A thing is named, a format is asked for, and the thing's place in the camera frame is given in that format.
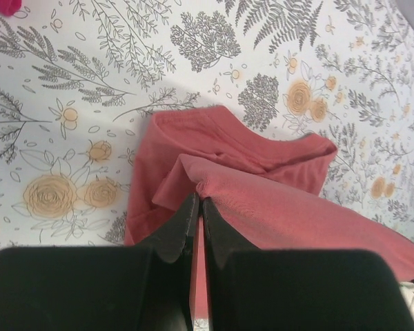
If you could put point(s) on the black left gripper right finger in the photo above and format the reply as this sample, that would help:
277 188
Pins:
253 289

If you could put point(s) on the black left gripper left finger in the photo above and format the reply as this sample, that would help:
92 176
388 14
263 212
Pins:
141 287

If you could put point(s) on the folded crimson red t shirt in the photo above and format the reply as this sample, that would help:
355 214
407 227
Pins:
9 7

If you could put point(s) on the dusty rose t shirt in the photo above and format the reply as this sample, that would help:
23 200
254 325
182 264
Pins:
267 190

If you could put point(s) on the floral patterned table mat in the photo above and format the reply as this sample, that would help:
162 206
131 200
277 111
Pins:
80 80

